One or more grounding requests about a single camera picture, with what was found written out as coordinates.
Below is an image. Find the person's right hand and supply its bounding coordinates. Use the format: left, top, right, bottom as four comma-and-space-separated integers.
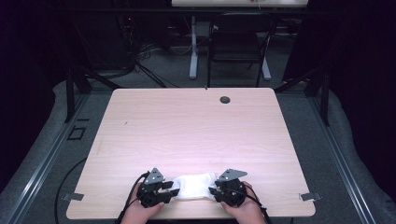
219, 180, 266, 224

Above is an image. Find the grey metal table bracket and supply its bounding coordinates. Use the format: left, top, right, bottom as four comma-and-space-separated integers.
61, 191, 85, 203
298, 191, 323, 203

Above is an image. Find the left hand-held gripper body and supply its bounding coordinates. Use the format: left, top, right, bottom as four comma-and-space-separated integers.
136, 167, 166, 209

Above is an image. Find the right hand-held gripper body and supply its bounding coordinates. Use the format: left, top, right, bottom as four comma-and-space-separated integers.
214, 168, 248, 208

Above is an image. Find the white background table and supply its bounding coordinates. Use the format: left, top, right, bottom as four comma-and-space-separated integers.
171, 0, 309, 81

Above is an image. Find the black floor cable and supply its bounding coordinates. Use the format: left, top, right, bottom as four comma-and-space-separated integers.
53, 156, 89, 224

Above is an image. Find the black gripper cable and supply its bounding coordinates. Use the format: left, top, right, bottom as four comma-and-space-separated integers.
244, 184, 272, 224
115, 171, 151, 224

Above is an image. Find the bundle of black cables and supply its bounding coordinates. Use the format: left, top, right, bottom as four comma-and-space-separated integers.
116, 13, 182, 89

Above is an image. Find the white sock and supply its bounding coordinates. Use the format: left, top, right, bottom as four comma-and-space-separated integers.
171, 174, 219, 201
200, 171, 219, 185

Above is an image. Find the black folding chair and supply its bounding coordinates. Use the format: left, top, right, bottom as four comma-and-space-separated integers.
205, 12, 278, 89

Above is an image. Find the black metal stand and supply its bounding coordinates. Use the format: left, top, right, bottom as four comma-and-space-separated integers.
274, 65, 332, 127
63, 65, 123, 124

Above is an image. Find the person's left hand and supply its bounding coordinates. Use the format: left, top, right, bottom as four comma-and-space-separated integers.
120, 182, 166, 224

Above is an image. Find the aluminium floor rail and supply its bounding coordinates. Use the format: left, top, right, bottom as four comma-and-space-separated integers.
307, 92, 378, 224
5, 92, 92, 224

